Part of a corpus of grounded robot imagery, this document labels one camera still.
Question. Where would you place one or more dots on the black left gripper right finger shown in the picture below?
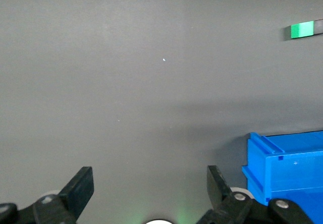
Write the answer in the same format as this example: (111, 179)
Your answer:
(219, 196)

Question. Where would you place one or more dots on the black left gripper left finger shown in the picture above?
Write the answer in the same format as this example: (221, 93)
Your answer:
(73, 196)

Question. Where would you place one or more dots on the green cube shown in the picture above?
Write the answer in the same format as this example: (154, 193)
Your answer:
(301, 30)

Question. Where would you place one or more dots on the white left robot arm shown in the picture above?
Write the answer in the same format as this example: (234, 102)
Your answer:
(159, 222)

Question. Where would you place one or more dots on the black cube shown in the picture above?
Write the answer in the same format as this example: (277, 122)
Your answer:
(318, 27)

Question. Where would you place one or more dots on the blue plastic bin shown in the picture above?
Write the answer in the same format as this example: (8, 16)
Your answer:
(290, 168)

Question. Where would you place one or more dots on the dark grey table mat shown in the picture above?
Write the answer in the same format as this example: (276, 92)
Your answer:
(126, 82)

